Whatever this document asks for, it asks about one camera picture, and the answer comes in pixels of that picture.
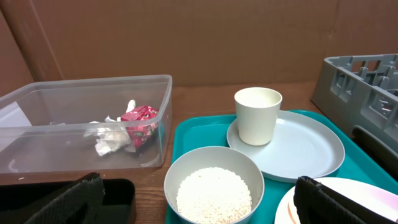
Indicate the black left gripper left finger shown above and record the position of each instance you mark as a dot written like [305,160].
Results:
[77,202]

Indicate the teal plastic tray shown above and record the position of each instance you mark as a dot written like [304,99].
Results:
[211,131]

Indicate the grey bowl of rice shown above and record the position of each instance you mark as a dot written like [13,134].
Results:
[214,184]

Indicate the white pink-rimmed plate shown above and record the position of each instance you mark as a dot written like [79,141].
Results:
[374,198]

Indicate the light grey plate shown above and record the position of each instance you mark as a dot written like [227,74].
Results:
[300,146]

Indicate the crumpled white tissue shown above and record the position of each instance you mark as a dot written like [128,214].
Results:
[111,140]

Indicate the red crumpled wrapper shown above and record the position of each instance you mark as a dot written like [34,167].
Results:
[140,133]

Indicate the clear plastic waste bin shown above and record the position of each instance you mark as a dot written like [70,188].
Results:
[43,123]

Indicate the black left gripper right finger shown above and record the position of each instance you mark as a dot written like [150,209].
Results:
[316,203]

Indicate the black waste tray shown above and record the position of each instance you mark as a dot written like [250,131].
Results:
[118,203]

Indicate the grey dishwasher rack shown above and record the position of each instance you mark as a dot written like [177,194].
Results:
[360,91]

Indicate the cream plastic cup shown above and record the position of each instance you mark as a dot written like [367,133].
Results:
[257,109]

